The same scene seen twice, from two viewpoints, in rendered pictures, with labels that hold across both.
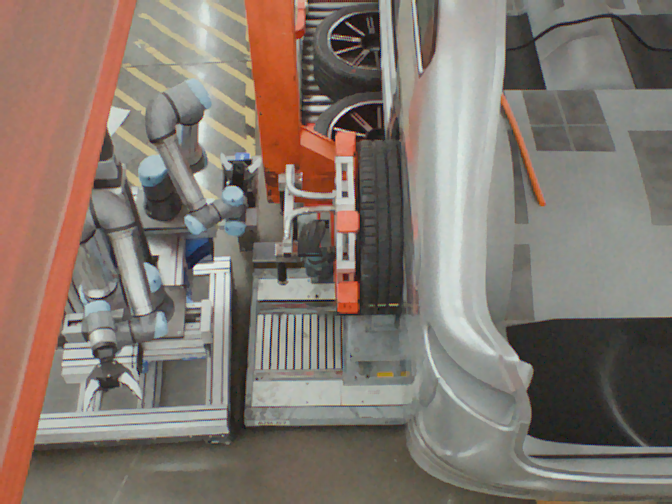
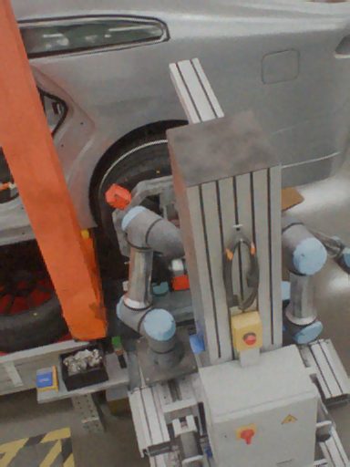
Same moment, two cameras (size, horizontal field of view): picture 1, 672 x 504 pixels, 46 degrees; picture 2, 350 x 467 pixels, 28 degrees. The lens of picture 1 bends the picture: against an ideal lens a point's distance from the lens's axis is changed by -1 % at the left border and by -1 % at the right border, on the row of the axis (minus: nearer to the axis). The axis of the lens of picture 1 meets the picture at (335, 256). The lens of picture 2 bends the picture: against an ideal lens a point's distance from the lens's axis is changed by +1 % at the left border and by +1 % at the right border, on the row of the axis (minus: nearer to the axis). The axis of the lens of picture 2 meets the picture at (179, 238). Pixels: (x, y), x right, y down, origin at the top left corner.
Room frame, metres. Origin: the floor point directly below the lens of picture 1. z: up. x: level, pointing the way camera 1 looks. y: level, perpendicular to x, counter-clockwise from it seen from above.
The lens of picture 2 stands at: (2.02, 2.35, 3.19)
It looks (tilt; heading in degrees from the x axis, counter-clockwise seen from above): 46 degrees down; 266
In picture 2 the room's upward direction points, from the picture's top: 9 degrees counter-clockwise
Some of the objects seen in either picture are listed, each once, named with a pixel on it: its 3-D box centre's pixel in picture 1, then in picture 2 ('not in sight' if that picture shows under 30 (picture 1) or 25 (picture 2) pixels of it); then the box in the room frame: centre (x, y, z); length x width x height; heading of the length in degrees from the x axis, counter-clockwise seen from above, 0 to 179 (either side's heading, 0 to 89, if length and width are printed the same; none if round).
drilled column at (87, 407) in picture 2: (245, 217); (86, 403); (2.48, 0.43, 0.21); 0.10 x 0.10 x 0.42; 0
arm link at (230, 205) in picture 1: (229, 204); not in sight; (1.83, 0.37, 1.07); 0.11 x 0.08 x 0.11; 127
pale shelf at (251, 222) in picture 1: (240, 191); (82, 377); (2.45, 0.43, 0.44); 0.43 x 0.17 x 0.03; 0
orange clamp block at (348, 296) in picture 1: (347, 297); not in sight; (1.58, -0.04, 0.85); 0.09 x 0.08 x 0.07; 0
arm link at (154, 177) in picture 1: (156, 176); (159, 328); (2.05, 0.67, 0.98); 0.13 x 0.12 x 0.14; 127
